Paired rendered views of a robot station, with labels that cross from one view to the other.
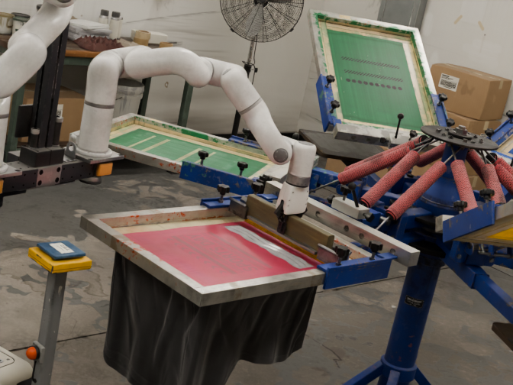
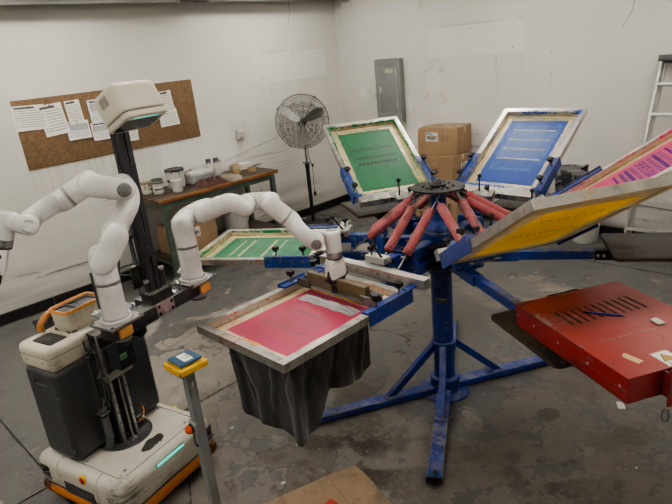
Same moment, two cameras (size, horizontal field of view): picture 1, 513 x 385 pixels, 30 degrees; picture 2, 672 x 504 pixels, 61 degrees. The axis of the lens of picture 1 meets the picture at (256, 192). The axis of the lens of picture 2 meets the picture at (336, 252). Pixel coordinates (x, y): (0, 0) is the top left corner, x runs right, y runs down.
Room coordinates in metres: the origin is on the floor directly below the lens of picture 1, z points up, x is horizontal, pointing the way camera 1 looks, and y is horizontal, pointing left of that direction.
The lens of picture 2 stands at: (0.49, -0.21, 2.06)
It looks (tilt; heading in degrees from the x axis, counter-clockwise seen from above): 19 degrees down; 2
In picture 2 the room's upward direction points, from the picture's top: 6 degrees counter-clockwise
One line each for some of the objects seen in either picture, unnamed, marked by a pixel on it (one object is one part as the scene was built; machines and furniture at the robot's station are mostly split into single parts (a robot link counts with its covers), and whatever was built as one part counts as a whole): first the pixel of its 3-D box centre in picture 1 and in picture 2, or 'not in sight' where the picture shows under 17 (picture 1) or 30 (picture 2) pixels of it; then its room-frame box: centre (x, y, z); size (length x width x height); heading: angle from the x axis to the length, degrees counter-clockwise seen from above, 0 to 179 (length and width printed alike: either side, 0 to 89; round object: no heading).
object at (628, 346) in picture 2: not in sight; (624, 335); (2.21, -1.10, 1.06); 0.61 x 0.46 x 0.12; 16
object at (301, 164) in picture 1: (290, 155); (324, 240); (2.97, -0.08, 1.25); 0.15 x 0.10 x 0.11; 93
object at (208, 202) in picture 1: (236, 207); (303, 280); (3.18, 0.06, 0.97); 0.30 x 0.05 x 0.07; 136
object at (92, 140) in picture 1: (91, 127); (188, 262); (2.94, 0.55, 1.21); 0.16 x 0.13 x 0.15; 60
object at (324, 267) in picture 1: (353, 270); (388, 305); (2.80, -0.34, 0.97); 0.30 x 0.05 x 0.07; 136
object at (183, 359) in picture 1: (150, 327); (264, 386); (2.60, 0.22, 0.74); 0.45 x 0.03 x 0.43; 46
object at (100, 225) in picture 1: (237, 244); (307, 311); (2.82, 0.02, 0.97); 0.79 x 0.58 x 0.04; 136
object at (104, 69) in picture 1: (103, 79); (184, 229); (2.94, 0.54, 1.37); 0.13 x 0.10 x 0.16; 3
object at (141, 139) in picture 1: (224, 140); (288, 232); (3.79, 0.17, 1.05); 1.08 x 0.61 x 0.23; 76
